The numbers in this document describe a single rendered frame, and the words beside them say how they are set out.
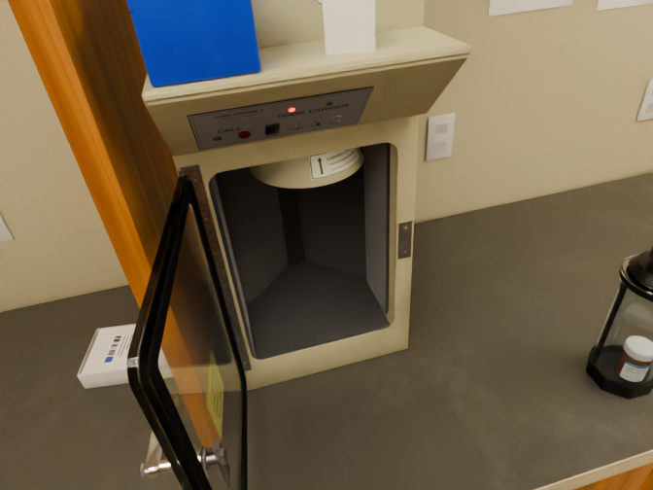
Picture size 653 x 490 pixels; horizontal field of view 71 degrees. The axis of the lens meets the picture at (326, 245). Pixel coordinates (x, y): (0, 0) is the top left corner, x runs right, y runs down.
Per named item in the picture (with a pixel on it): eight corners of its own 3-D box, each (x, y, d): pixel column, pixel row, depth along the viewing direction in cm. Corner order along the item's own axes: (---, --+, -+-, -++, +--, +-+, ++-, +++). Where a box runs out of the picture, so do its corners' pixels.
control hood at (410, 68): (171, 150, 55) (146, 63, 49) (421, 107, 60) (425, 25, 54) (169, 193, 46) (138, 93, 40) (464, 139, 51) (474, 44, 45)
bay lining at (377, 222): (237, 274, 98) (198, 113, 77) (353, 249, 102) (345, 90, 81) (252, 360, 78) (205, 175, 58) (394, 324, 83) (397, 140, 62)
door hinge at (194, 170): (237, 372, 79) (178, 167, 56) (252, 368, 79) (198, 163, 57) (238, 380, 78) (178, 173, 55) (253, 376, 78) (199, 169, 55)
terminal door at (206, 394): (245, 380, 78) (187, 168, 55) (242, 591, 53) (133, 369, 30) (240, 381, 78) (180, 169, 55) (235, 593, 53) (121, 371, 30)
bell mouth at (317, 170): (244, 149, 77) (238, 118, 74) (344, 132, 80) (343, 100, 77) (258, 198, 63) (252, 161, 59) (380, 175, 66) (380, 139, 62)
